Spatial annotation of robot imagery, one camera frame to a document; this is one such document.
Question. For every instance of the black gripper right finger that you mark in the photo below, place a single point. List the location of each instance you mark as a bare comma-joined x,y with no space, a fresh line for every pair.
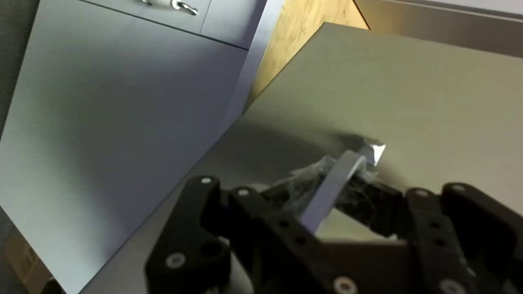
463,239

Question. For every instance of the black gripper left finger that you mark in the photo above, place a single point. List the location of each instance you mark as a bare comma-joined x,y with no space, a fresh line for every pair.
239,245

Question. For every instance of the grey cabinet panel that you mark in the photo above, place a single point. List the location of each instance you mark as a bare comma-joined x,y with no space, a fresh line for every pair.
108,120

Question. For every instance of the brown cardboard box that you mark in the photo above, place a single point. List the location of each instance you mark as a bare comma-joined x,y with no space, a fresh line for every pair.
25,263

